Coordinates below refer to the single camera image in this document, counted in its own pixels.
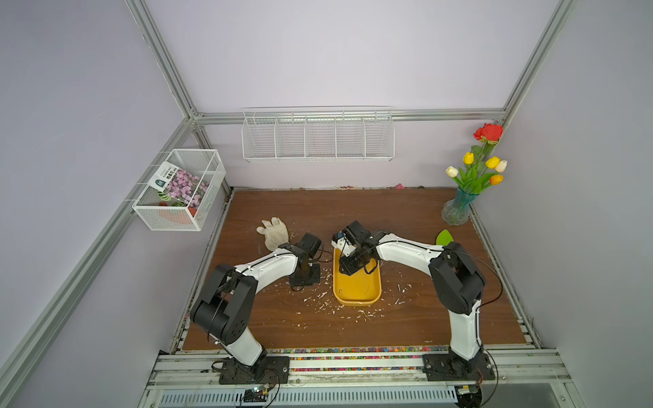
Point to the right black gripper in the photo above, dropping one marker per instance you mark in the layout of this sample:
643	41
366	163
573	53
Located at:
346	266

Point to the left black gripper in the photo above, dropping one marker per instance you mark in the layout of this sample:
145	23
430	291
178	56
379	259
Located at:
315	278

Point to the yellow plastic storage box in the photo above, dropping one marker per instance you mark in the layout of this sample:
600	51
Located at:
364	288

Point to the white cotton work glove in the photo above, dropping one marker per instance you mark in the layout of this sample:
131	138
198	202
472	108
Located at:
275	233

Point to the green trowel yellow handle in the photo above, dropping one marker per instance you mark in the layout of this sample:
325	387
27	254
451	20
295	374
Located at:
444	238

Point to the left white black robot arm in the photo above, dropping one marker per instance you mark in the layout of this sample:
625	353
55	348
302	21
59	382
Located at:
225	303

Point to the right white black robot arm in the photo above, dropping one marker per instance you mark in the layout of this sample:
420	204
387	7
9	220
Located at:
458	282

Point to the glass vase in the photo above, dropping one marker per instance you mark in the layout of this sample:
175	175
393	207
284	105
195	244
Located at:
456	212

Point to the small green circuit board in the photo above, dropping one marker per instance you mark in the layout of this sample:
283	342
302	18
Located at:
254	396

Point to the artificial tulip rose bouquet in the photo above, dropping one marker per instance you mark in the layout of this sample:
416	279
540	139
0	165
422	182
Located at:
481	170

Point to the pink potted flowers with label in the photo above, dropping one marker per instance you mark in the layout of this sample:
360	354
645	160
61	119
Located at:
176	187

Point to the right small circuit board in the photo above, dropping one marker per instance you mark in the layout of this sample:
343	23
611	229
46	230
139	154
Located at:
469	396

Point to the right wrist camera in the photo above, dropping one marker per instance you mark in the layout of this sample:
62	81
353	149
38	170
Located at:
343	244

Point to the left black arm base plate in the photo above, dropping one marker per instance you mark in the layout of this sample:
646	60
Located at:
268	370

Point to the long white wire shelf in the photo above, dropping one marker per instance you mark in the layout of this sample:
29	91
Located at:
319	134

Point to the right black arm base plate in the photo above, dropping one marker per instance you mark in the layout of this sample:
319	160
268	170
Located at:
451	367

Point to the small white wire basket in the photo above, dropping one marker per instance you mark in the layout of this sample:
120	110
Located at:
203	163

